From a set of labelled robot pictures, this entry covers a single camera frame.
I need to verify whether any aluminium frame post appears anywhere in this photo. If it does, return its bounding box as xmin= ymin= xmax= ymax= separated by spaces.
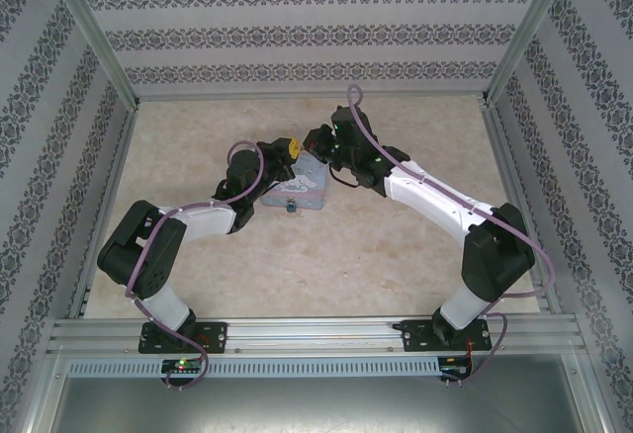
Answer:
xmin=42 ymin=0 xmax=140 ymax=109
xmin=479 ymin=0 xmax=579 ymax=106

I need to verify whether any left controller circuit board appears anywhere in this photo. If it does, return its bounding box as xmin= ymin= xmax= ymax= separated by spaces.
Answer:
xmin=161 ymin=359 xmax=205 ymax=375

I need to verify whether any grey sheet metal panel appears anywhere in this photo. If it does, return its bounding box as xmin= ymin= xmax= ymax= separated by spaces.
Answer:
xmin=46 ymin=374 xmax=605 ymax=433

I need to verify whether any aluminium mounting rail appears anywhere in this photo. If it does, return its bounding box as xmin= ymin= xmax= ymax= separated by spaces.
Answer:
xmin=46 ymin=314 xmax=586 ymax=356

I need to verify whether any controller circuit board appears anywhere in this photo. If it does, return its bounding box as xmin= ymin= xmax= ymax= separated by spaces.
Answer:
xmin=440 ymin=355 xmax=474 ymax=378
xmin=161 ymin=359 xmax=205 ymax=375

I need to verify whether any aluminium side rail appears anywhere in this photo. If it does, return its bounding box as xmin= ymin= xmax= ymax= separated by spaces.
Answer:
xmin=67 ymin=105 xmax=141 ymax=319
xmin=480 ymin=103 xmax=563 ymax=314

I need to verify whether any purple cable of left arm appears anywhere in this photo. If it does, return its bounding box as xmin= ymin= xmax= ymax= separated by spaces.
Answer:
xmin=124 ymin=139 xmax=271 ymax=392

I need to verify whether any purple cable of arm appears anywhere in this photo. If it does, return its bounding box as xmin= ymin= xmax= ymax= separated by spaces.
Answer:
xmin=345 ymin=84 xmax=554 ymax=388
xmin=124 ymin=139 xmax=271 ymax=392

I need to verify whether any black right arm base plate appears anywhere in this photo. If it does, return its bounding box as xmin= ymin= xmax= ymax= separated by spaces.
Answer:
xmin=401 ymin=318 xmax=495 ymax=354

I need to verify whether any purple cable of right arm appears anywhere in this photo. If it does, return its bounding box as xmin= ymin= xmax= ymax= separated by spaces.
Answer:
xmin=345 ymin=84 xmax=554 ymax=388

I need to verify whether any blue cartoon print box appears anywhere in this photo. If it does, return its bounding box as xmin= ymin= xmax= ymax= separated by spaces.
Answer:
xmin=260 ymin=150 xmax=328 ymax=213

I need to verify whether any slotted grey cable duct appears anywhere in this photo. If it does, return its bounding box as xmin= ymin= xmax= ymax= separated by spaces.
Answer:
xmin=66 ymin=357 xmax=442 ymax=378

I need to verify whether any thin black right gripper cable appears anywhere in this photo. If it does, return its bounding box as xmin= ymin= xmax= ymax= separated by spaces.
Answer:
xmin=327 ymin=165 xmax=362 ymax=191

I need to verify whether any right controller circuit board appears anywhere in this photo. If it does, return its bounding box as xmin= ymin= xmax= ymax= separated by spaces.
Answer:
xmin=440 ymin=355 xmax=474 ymax=378

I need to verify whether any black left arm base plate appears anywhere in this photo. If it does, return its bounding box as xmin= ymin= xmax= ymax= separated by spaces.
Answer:
xmin=138 ymin=321 xmax=229 ymax=356

